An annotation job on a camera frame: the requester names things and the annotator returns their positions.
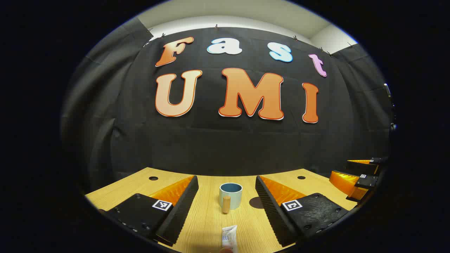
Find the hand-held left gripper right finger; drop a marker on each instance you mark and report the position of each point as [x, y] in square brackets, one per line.
[272, 207]

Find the black backdrop cloth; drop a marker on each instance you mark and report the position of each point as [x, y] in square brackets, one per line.
[211, 147]

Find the wooden desktop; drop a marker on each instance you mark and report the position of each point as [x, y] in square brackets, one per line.
[207, 225]

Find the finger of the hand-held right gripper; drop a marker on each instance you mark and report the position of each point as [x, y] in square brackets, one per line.
[365, 181]
[362, 168]

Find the round dark brown coaster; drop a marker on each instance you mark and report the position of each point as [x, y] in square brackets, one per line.
[256, 203]

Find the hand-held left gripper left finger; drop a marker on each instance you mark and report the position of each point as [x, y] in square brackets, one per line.
[181, 207]

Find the white toothpaste tube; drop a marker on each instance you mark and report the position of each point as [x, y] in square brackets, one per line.
[229, 237]

